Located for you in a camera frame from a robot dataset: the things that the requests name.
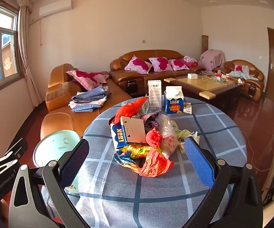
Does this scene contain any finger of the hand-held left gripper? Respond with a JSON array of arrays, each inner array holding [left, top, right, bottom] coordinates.
[[0, 138, 29, 173]]

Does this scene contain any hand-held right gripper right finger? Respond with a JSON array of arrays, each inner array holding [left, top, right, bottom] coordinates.
[[184, 136, 264, 228]]

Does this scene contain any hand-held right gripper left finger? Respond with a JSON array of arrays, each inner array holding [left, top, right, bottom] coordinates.
[[9, 138, 91, 228]]

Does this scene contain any mint green trash bin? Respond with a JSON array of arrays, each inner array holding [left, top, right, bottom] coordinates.
[[33, 129, 82, 195]]

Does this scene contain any yellow plastic bag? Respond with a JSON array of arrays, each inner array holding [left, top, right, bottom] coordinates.
[[173, 121, 199, 154]]

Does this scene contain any red printed plastic bag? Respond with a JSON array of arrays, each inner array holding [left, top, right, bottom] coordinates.
[[137, 150, 174, 177]]

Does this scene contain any clear plastic bag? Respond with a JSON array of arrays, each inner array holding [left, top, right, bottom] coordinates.
[[157, 114, 179, 158]]

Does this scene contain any red wrapper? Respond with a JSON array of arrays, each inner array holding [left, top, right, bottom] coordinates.
[[146, 127, 162, 149]]

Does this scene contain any blue milk carton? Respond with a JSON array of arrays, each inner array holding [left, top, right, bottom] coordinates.
[[110, 121, 128, 150]]

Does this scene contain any colourful foil wrapper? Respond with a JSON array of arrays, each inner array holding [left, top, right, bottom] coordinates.
[[113, 145, 163, 171]]

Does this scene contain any purple foil wrapper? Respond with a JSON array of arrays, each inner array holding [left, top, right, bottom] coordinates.
[[139, 112, 161, 133]]

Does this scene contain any red paper carton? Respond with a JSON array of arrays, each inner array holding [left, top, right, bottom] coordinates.
[[120, 116, 147, 145]]

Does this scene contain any plain red plastic bag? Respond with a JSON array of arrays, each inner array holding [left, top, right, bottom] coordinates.
[[114, 97, 149, 124]]

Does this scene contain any brown leather chaise sofa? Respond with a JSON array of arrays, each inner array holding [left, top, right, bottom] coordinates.
[[41, 64, 133, 140]]

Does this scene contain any blue striped folded sheet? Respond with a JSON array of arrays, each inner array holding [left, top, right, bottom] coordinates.
[[72, 103, 102, 112]]

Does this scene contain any blue plaid tablecloth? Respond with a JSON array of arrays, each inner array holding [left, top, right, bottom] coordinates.
[[68, 95, 248, 228]]

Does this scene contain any blue tissue box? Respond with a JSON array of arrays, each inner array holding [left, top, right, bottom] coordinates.
[[164, 86, 184, 114]]

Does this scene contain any blue plaid folded sheet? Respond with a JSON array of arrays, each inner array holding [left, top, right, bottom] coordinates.
[[72, 85, 107, 104]]

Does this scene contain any dark wooden coffee table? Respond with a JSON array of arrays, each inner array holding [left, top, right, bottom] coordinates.
[[164, 72, 243, 105]]

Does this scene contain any tall white box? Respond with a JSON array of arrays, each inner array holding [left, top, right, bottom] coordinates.
[[148, 80, 162, 112]]

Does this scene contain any beige curtain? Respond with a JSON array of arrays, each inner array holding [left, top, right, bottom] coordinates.
[[2, 0, 42, 107]]

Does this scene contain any brown leather armchair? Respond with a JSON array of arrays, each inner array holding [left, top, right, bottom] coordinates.
[[212, 59, 264, 98]]

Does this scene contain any sliding window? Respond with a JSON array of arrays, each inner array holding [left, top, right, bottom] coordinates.
[[0, 0, 24, 88]]

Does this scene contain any light blue cloth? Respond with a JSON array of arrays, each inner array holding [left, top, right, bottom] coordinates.
[[230, 66, 259, 81]]

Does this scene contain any pink rolled blanket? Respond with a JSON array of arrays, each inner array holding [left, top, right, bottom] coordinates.
[[183, 56, 198, 67]]

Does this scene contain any pink floral cloth cover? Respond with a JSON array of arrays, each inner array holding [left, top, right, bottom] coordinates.
[[198, 49, 225, 71]]

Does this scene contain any tall woven floor lamp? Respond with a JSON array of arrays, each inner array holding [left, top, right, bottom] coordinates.
[[201, 35, 209, 55]]

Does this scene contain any white air conditioner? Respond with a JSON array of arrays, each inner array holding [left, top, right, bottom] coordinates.
[[39, 0, 73, 17]]

